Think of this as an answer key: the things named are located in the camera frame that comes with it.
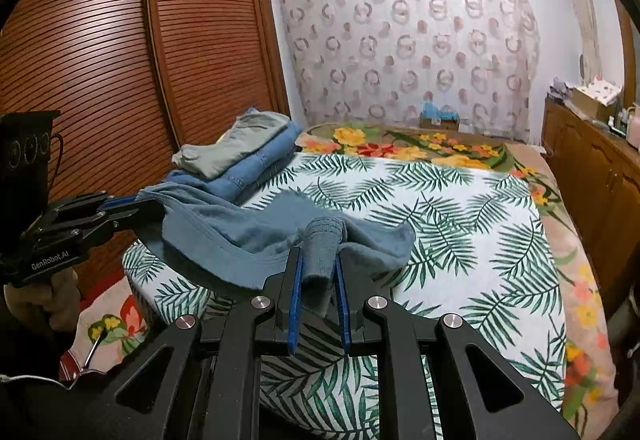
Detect wooden sideboard cabinet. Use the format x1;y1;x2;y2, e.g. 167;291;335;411
541;99;640;317

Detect pink circle pattern curtain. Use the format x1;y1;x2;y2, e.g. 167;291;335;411
280;0;539;141

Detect cream tied side curtain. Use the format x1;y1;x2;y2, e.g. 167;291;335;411
573;0;602;84

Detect palm leaf bed sheet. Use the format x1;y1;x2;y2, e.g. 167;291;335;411
121;151;569;440

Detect left hand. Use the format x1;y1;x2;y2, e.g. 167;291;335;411
3;268;80;332

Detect folded grey green pants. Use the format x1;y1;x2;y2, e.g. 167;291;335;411
171;109;291;180

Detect polka dot open box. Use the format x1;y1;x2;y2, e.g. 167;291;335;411
570;76;623;123

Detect folded blue denim jeans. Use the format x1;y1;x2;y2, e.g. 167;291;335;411
166;121;302;202

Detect floral orange blanket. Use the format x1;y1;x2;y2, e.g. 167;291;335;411
63;125;618;439

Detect brown louvered wardrobe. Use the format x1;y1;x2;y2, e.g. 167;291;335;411
0;0;292;271

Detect teal blue shorts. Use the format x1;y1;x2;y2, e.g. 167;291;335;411
137;181;416;318

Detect black sleeved left forearm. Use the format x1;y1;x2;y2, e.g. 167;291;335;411
1;318;121;439

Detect cardboard box with blue items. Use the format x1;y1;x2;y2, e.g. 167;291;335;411
420;101;460;130

